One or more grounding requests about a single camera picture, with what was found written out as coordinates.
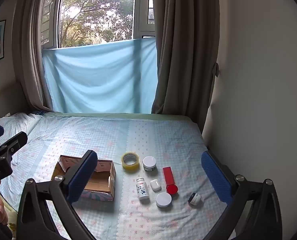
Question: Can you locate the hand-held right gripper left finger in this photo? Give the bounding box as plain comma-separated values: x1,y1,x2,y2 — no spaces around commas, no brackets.
17,150,98,240

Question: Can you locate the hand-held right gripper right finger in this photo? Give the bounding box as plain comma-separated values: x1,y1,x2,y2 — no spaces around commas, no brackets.
201,151,283,240

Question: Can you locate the cardboard box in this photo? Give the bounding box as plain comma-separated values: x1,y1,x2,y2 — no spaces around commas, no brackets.
50,155,116,202

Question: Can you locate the white jar with black lid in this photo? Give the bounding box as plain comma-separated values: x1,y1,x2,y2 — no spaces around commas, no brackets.
188,192,202,207

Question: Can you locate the green jar with white lid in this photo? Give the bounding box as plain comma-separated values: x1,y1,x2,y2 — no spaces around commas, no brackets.
143,156,157,172

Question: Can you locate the person's left hand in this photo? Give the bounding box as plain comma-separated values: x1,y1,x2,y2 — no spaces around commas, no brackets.
0,181,10,227

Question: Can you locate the checked pillow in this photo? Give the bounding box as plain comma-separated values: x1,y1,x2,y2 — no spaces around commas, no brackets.
0,112,42,142

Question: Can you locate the yellow tape roll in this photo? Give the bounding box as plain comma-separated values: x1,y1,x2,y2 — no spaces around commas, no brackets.
121,152,140,172

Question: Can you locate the round white jar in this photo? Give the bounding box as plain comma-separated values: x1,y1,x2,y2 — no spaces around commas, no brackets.
156,192,172,208

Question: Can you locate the yellow floral cloth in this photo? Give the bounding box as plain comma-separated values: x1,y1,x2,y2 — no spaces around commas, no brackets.
3,205,19,233

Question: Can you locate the white earbuds case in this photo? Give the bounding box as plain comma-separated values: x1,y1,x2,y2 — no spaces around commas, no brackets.
150,179,162,192

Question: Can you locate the white pill bottle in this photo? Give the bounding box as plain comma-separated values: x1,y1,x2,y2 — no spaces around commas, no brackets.
136,177,150,201

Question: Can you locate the checked floral bed sheet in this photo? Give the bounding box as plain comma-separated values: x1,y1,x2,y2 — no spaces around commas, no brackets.
0,112,230,240

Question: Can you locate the grey-brown curtain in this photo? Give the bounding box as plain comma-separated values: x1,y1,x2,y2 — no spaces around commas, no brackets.
12,0,65,113
151,0,220,132

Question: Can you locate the light blue cloth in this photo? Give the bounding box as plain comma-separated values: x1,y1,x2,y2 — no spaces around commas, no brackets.
42,37,159,114

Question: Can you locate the tree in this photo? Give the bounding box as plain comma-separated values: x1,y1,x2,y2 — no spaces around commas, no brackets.
59,0,136,48

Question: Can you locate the white framed window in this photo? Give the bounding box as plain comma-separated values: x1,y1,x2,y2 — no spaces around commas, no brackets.
40,0,157,50

